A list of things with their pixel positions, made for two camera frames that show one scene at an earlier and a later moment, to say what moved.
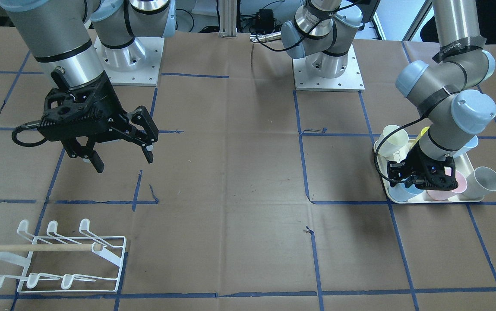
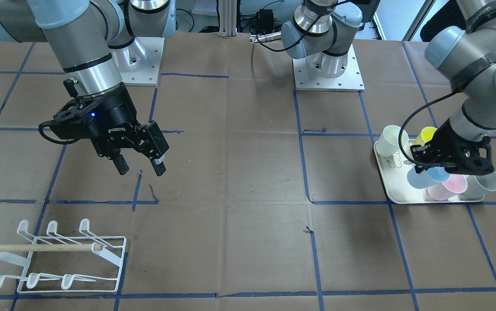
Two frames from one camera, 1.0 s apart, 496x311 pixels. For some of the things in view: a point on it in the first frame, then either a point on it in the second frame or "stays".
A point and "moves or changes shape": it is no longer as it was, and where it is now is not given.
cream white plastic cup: x=398 y=139 stays
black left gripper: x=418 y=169 → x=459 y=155
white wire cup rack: x=54 y=263 stays
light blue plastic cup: x=399 y=192 moves or changes shape
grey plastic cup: x=481 y=182 stays
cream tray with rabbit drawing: x=383 y=162 stays
